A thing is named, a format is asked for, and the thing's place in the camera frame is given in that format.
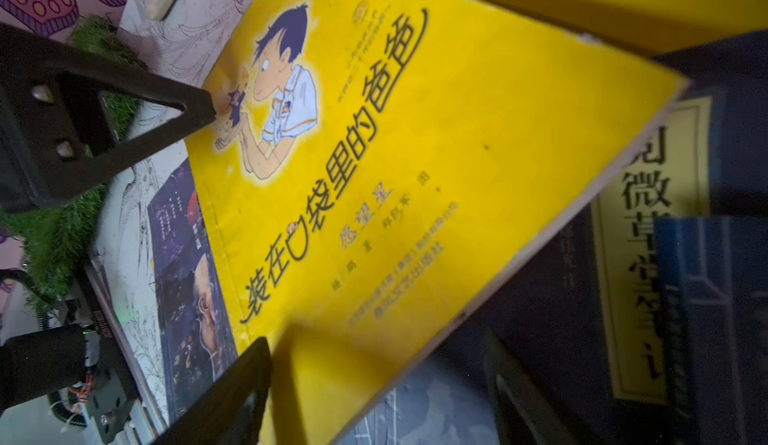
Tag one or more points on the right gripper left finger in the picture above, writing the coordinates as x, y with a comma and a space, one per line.
232, 410

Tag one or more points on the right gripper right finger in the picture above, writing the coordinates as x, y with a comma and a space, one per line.
523, 413

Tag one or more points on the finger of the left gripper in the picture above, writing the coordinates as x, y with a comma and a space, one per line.
56, 134

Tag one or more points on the dark purple portrait book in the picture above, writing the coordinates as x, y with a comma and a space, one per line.
197, 342

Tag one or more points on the yellow cartoon boy book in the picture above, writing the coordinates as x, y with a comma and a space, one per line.
380, 168

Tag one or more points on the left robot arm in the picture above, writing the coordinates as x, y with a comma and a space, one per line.
40, 363

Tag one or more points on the navy blue book lower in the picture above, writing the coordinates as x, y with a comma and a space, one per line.
439, 402

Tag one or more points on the navy blue book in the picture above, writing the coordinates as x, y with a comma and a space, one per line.
644, 320
713, 291
439, 402

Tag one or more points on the navy blue book right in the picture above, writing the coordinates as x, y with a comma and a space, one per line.
644, 320

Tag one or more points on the green artificial grass mat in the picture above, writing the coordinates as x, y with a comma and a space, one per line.
55, 238

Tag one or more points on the navy blue book middle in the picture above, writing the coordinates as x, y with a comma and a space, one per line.
713, 291

